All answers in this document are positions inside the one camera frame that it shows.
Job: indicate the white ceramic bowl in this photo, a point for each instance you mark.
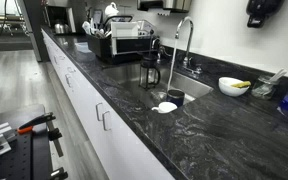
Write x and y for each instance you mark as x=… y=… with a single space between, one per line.
x=229 y=89

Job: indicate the steel paper towel dispenser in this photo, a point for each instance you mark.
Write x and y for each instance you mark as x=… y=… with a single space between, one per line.
x=170 y=4

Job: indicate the black perforated breadboard table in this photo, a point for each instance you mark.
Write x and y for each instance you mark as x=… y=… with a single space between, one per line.
x=17 y=163

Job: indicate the yellow sponge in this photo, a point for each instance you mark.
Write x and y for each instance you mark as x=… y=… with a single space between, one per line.
x=241 y=84

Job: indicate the stainless steel sink basin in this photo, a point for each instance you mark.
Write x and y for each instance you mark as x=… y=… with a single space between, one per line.
x=130 y=81

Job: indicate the clear glass jar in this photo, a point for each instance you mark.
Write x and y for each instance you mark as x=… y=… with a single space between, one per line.
x=262 y=89

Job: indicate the steel kettle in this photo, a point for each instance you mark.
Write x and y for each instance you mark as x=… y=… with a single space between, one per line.
x=61 y=28

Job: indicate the black dish rack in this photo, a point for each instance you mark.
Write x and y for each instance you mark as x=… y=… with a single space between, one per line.
x=99 y=46

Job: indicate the small chrome sink fixture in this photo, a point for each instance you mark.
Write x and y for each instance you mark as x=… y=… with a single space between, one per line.
x=162 y=53

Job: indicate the white rectangular tray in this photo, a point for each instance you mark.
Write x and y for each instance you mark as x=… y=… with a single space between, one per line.
x=124 y=30

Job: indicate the black glass french press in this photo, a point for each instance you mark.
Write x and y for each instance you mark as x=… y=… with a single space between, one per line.
x=149 y=71

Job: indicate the dark blue steel mug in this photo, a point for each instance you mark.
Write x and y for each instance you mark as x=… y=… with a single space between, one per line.
x=175 y=97

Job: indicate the white pitcher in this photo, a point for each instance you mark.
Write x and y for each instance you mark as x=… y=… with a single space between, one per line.
x=111 y=10

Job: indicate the black clamp knob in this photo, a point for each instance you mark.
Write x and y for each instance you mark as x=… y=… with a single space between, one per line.
x=54 y=134

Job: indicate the chrome gooseneck faucet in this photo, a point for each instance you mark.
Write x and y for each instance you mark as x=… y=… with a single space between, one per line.
x=190 y=33

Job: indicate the steel refrigerator side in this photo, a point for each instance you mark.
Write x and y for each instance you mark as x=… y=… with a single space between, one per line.
x=35 y=30

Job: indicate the white ceramic cup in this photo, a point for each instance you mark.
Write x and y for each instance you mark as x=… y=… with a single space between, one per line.
x=166 y=107

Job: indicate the white utensil in jar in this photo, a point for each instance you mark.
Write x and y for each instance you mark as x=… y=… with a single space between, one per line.
x=279 y=75

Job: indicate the black coffee machine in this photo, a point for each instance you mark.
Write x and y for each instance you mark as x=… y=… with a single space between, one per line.
x=65 y=13

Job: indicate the orange black bar clamp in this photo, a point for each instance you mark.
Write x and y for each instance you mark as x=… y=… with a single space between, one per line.
x=37 y=120

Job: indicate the white cabinet front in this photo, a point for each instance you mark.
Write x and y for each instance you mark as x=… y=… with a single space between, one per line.
x=124 y=150

